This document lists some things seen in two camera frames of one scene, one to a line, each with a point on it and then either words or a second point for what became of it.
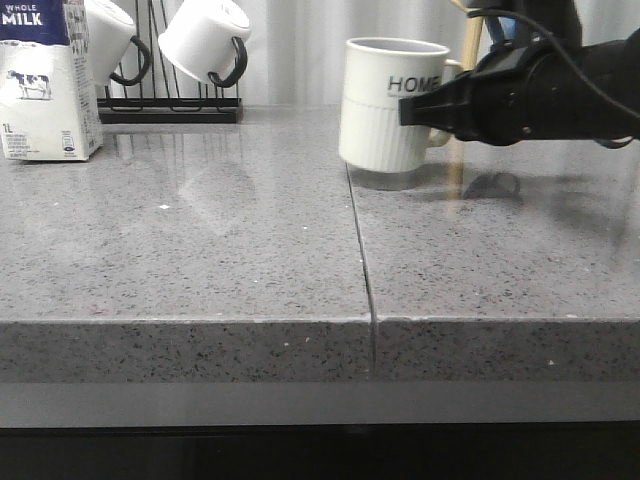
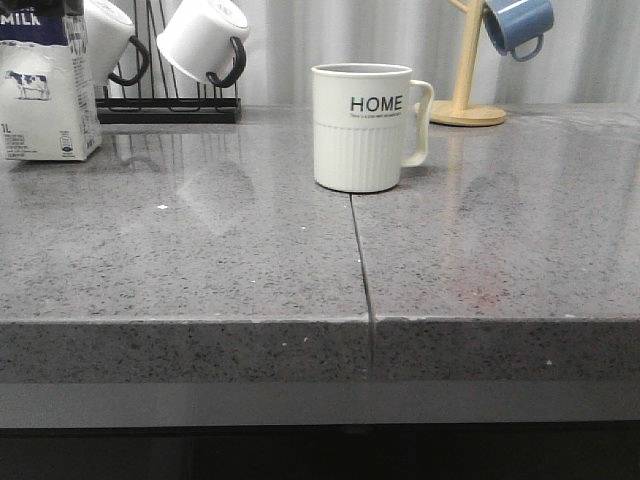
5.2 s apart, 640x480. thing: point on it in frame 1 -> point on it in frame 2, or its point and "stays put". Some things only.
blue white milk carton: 49,107 stays put
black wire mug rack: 173,109 stays put
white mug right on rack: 206,39 stays put
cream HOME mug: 377,73 -> 361,114
